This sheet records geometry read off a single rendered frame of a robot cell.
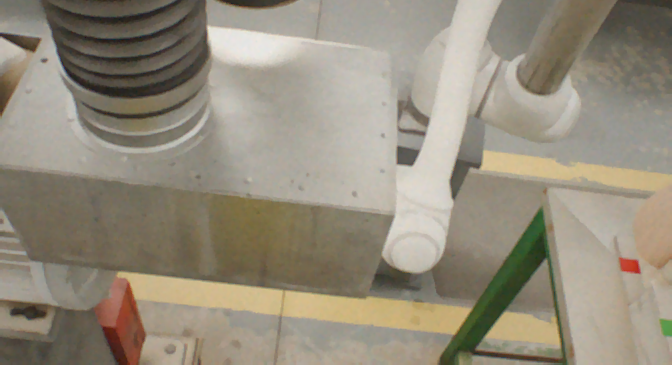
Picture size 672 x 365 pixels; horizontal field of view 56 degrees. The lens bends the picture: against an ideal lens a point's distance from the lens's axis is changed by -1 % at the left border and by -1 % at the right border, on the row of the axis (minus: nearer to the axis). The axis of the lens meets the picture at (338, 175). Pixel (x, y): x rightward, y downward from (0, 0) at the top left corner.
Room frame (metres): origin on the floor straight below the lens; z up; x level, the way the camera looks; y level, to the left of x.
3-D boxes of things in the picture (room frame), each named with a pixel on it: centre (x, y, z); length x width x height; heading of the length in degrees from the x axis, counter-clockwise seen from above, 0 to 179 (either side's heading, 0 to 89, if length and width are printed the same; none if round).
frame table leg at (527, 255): (0.79, -0.45, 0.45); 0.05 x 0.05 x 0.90; 6
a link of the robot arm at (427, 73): (1.19, -0.23, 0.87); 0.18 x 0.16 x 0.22; 74
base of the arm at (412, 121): (1.19, -0.20, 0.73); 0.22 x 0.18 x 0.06; 88
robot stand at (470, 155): (1.19, -0.22, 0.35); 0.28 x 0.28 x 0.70; 88
